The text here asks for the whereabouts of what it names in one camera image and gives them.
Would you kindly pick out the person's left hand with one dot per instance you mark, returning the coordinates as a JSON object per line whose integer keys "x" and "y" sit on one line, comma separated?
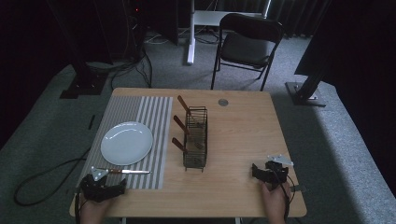
{"x": 93, "y": 211}

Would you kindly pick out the black folding chair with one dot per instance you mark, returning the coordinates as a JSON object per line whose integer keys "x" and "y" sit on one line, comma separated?
{"x": 249, "y": 46}

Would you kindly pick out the black stand with metal base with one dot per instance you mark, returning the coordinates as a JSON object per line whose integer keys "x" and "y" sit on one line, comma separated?
{"x": 306, "y": 93}

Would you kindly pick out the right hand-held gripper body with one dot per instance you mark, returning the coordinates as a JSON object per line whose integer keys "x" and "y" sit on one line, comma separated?
{"x": 277, "y": 172}

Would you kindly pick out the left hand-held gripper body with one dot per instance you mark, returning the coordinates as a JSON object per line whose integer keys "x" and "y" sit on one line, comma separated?
{"x": 91, "y": 189}

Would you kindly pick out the white desk frame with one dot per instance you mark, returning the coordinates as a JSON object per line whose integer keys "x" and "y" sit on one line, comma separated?
{"x": 190, "y": 37}

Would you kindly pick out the grey striped placemat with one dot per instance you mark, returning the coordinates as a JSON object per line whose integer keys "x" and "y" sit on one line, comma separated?
{"x": 155, "y": 130}

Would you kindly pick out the small black floor object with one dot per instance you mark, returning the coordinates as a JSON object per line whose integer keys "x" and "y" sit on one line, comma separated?
{"x": 91, "y": 122}

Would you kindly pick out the round grey table grommet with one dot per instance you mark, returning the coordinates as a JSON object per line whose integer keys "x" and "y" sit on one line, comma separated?
{"x": 223, "y": 102}

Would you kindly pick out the person's right hand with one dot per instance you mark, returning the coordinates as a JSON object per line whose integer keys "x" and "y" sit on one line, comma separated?
{"x": 275, "y": 202}

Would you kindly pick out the white round plate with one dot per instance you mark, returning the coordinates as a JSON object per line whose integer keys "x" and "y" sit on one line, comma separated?
{"x": 127, "y": 143}

